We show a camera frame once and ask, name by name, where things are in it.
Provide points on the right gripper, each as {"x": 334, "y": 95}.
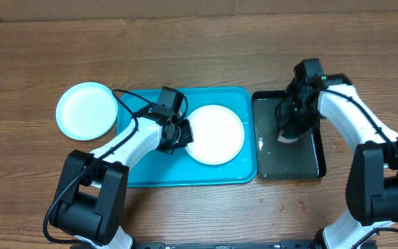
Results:
{"x": 288, "y": 123}

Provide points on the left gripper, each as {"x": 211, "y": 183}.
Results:
{"x": 188, "y": 137}

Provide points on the green orange sponge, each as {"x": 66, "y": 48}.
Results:
{"x": 288, "y": 136}

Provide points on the white plate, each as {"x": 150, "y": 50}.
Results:
{"x": 218, "y": 135}

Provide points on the light blue plate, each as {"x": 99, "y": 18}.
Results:
{"x": 86, "y": 111}

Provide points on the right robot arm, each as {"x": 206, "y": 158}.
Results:
{"x": 371, "y": 192}

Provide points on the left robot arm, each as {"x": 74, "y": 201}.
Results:
{"x": 88, "y": 206}

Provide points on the black water tray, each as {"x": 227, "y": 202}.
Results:
{"x": 303, "y": 159}

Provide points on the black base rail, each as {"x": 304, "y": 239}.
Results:
{"x": 284, "y": 244}

